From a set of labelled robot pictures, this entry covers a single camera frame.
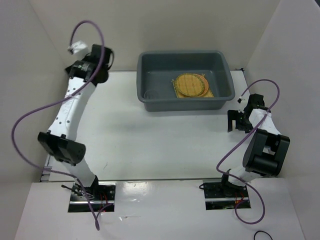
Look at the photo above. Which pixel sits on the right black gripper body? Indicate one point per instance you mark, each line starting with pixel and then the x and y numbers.
pixel 242 123

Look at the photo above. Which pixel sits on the square woven bamboo mat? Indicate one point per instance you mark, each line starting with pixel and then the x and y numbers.
pixel 208 95

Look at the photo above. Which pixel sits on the round orange woven basket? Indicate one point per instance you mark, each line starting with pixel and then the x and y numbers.
pixel 206 85

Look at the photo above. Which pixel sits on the round green-rimmed bamboo tray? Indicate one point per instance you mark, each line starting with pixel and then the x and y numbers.
pixel 189 85

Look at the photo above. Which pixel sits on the clear glass cup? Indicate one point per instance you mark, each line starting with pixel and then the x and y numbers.
pixel 151 94

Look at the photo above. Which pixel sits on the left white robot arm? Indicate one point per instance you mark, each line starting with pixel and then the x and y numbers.
pixel 90 69

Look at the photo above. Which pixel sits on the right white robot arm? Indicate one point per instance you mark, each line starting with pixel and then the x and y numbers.
pixel 266 152

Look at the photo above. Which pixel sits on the grey plastic bin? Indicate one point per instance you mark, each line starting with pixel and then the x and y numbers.
pixel 157 69

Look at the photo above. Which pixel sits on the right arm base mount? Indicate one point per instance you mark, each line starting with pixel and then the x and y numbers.
pixel 219 196

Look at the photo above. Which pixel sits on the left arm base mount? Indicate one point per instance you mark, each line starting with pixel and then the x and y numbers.
pixel 103 200

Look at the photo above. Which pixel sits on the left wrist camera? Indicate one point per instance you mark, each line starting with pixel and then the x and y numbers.
pixel 78 48

